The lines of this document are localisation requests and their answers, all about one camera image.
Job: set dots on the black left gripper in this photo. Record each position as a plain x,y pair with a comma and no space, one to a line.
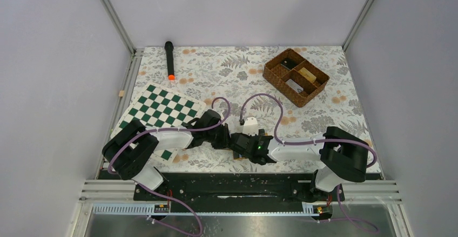
226,136

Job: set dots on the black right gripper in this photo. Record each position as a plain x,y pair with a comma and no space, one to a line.
261,133

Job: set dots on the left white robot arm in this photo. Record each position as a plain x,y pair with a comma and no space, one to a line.
129,150

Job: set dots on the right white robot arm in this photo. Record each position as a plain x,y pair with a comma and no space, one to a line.
344,156

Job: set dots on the grey card in basket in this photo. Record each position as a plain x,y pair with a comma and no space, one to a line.
295,86

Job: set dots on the floral patterned table mat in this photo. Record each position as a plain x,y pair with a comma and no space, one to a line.
230,80

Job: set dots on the brown woven divided basket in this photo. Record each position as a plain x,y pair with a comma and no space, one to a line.
277,75

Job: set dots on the yellow block in basket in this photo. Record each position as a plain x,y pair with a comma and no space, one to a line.
307,74

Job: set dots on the black item in basket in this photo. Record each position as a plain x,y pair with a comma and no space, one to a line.
288,63

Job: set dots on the black marker orange cap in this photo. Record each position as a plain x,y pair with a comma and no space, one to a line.
169,60

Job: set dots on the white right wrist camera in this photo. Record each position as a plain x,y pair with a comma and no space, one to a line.
250,126

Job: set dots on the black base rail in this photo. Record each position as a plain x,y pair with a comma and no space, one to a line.
244,192

